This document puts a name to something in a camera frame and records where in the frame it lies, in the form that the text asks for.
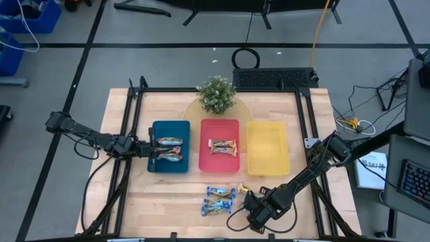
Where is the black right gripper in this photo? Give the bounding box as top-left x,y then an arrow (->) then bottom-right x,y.
243,186 -> 272,235

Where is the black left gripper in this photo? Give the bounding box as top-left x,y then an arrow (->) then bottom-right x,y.
136,126 -> 169,173

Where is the blue plastic tray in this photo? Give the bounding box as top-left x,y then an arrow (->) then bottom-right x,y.
146,120 -> 191,174

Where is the red plastic tray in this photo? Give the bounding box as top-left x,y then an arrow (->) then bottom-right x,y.
198,118 -> 241,174

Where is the round woven yellow placemat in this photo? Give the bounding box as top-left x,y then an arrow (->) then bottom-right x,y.
183,95 -> 253,154

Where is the yellow plastic tray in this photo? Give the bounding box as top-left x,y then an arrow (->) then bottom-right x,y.
246,120 -> 291,177

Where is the small green potted plant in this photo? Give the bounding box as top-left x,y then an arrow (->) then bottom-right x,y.
196,75 -> 237,115

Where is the white printed booklet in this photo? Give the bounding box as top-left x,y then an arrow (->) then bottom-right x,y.
354,151 -> 388,191

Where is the black perforated computer case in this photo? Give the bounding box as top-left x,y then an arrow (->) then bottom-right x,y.
232,67 -> 319,90

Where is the yellow power plug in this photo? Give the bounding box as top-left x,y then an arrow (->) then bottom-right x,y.
337,117 -> 359,130

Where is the black stand leg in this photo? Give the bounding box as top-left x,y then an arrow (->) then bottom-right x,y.
113,2 -> 171,17

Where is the grey desk with keyboard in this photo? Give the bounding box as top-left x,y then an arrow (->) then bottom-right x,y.
382,134 -> 430,225

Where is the grey metal foot bar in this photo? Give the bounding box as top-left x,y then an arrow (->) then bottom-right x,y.
0,77 -> 30,88

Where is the black stand base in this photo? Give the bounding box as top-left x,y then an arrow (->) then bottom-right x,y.
157,0 -> 343,30

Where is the black backlit keyboard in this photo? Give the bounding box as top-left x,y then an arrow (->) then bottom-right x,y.
398,159 -> 430,210

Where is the black tripod stand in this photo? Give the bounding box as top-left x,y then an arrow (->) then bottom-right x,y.
376,69 -> 409,112

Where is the large blue storage bin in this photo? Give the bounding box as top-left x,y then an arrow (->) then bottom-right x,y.
0,0 -> 62,34

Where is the small blue storage bin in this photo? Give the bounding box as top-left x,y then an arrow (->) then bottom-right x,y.
0,32 -> 25,77

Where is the grey desk top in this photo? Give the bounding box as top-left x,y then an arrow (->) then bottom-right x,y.
402,58 -> 430,142

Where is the black device on desk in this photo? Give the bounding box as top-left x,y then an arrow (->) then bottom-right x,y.
418,50 -> 430,90

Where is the black left arm floor cable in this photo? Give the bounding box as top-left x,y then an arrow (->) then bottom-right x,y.
81,156 -> 114,233

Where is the black metal table frame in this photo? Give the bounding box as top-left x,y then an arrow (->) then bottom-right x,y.
80,75 -> 362,241

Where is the black coiled cable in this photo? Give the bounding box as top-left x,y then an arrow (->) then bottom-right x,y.
230,47 -> 261,70

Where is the black floor cables tangle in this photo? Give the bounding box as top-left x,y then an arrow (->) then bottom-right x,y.
331,67 -> 409,126

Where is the white cable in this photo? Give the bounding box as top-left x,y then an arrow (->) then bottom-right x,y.
0,0 -> 40,54

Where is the yellow extension cable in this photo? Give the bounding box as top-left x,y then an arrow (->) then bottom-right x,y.
308,0 -> 332,68

